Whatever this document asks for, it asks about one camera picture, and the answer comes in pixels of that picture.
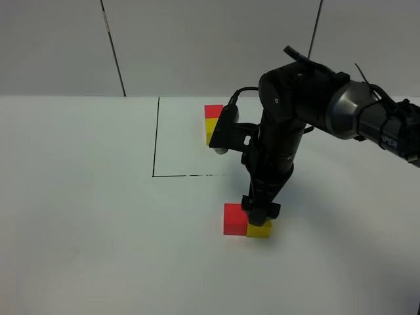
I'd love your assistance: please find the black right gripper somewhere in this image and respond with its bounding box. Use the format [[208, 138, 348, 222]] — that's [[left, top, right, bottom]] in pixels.
[[241, 121, 305, 226]]

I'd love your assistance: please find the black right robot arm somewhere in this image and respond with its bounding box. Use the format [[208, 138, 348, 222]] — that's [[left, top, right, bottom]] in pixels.
[[242, 47, 419, 226]]

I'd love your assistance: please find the yellow template block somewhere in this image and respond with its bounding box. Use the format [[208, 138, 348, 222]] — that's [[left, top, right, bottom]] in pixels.
[[205, 118, 218, 146]]

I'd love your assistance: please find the red template block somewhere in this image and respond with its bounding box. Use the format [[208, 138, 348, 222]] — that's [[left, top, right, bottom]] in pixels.
[[204, 104, 224, 119]]

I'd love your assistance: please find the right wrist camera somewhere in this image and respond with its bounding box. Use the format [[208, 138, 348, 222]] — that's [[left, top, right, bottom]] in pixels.
[[209, 104, 258, 155]]

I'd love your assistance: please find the right camera cable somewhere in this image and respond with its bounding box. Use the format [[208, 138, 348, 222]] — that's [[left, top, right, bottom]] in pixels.
[[228, 86, 260, 108]]

